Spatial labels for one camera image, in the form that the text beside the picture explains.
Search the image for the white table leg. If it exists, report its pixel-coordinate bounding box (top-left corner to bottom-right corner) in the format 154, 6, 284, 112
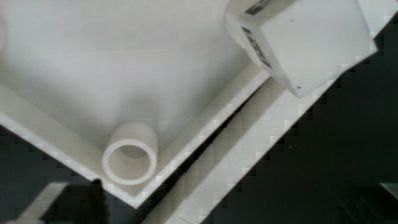
225, 0, 376, 96

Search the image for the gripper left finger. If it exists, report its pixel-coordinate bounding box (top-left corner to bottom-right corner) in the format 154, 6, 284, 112
39, 179, 110, 224

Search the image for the white U-shaped obstacle fence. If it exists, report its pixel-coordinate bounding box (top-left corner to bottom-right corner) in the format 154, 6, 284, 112
140, 0, 398, 224

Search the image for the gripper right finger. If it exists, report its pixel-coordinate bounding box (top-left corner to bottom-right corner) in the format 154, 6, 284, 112
337, 183, 398, 224

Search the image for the white square tabletop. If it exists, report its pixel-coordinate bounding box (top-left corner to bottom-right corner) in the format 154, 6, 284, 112
0, 0, 261, 206

